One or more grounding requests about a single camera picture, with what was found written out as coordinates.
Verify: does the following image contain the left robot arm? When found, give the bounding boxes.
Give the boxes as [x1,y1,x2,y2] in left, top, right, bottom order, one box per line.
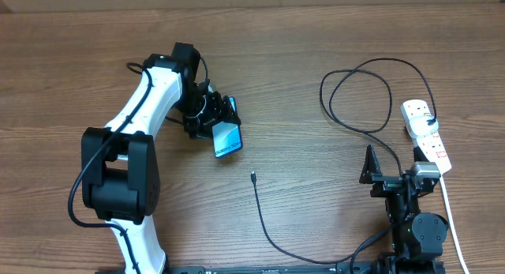
[68,43,243,273]

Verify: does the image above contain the blue Galaxy smartphone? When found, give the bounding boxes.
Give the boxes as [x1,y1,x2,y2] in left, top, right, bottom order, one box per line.
[211,102,243,159]

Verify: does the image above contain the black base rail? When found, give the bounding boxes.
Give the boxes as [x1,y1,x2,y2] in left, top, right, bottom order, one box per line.
[95,262,446,274]

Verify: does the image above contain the white power strip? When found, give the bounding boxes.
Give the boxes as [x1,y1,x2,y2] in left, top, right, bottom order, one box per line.
[400,99,452,175]

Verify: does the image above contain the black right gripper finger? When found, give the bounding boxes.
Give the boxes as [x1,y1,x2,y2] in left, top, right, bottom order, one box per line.
[413,146,429,162]
[361,145,382,177]

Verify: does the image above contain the white charger plug adapter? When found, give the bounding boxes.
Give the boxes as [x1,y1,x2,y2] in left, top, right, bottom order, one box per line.
[406,115,439,138]

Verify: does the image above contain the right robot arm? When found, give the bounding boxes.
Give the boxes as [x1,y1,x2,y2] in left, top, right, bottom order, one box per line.
[359,145,449,273]

